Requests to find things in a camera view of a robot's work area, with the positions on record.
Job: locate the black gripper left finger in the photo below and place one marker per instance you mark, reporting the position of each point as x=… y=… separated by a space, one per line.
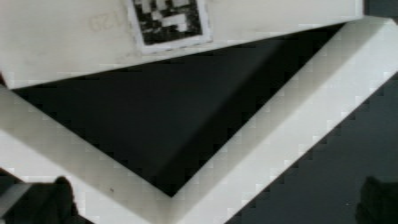
x=37 y=203

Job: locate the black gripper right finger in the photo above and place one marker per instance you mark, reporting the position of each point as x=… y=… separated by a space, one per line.
x=377 y=207

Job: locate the white cabinet body box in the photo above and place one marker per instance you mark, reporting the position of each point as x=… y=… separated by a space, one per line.
x=75 y=37

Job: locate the white L-shaped fence frame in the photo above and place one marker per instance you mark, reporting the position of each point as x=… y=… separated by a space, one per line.
x=44 y=152

